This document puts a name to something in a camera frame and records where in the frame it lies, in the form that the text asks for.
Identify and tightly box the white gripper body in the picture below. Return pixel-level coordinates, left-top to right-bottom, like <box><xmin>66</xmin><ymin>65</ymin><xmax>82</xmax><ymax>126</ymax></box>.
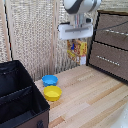
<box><xmin>57</xmin><ymin>18</ymin><xmax>94</xmax><ymax>41</ymax></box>

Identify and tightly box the red yellow granola bar box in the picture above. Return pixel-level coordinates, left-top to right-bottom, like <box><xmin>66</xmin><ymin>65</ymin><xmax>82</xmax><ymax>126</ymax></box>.
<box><xmin>66</xmin><ymin>38</ymin><xmax>88</xmax><ymax>66</ymax></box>

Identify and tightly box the brown drawer cabinet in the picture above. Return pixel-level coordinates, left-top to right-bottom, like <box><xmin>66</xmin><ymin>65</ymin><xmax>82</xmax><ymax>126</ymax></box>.
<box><xmin>86</xmin><ymin>9</ymin><xmax>128</xmax><ymax>84</ymax></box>

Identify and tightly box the beige woven folding screen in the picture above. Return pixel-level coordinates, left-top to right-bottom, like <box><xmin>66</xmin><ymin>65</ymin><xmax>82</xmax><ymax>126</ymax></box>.
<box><xmin>0</xmin><ymin>0</ymin><xmax>101</xmax><ymax>82</ymax></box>

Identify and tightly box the blue plastic bowl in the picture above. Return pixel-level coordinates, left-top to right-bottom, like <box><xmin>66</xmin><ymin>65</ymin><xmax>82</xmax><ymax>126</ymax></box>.
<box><xmin>41</xmin><ymin>74</ymin><xmax>59</xmax><ymax>88</ymax></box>

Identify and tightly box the yellow plastic bowl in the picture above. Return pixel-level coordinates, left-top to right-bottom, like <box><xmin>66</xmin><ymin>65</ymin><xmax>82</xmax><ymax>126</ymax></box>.
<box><xmin>43</xmin><ymin>85</ymin><xmax>63</xmax><ymax>102</ymax></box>

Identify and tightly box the black fabric storage bin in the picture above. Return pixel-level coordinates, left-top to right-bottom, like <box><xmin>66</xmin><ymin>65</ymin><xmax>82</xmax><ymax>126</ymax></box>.
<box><xmin>0</xmin><ymin>59</ymin><xmax>51</xmax><ymax>128</ymax></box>

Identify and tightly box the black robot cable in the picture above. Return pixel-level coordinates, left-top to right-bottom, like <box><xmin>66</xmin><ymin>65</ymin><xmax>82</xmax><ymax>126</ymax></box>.
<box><xmin>92</xmin><ymin>16</ymin><xmax>128</xmax><ymax>33</ymax></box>

